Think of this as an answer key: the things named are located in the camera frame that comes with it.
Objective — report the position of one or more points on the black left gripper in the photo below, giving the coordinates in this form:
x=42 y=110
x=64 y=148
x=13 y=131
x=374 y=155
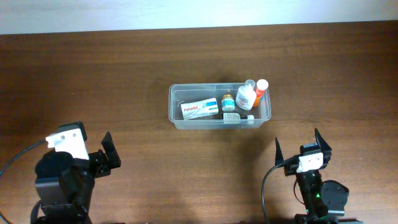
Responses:
x=101 y=158

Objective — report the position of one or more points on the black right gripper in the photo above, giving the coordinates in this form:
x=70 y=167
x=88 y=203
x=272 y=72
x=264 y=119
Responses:
x=290 y=168

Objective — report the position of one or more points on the orange pill bottle white cap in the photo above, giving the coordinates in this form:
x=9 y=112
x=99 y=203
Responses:
x=261 y=87

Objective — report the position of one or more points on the white translucent squeeze bottle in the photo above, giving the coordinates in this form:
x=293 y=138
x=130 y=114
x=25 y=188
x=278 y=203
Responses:
x=246 y=95

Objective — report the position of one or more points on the dark brown small bottle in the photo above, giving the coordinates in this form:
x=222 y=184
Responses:
x=235 y=118

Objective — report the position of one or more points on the small jar with gold lid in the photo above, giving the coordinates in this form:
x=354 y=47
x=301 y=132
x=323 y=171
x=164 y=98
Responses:
x=227 y=103

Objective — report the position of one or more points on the white Panadol medicine box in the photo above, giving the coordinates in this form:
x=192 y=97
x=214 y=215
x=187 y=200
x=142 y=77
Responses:
x=198 y=109

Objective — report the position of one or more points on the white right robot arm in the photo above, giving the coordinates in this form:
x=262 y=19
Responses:
x=324 y=201

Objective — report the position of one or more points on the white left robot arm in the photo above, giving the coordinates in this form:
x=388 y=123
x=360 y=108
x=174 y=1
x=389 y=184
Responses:
x=66 y=177

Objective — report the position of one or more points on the clear plastic container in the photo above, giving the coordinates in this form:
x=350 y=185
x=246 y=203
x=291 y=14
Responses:
x=188 y=93

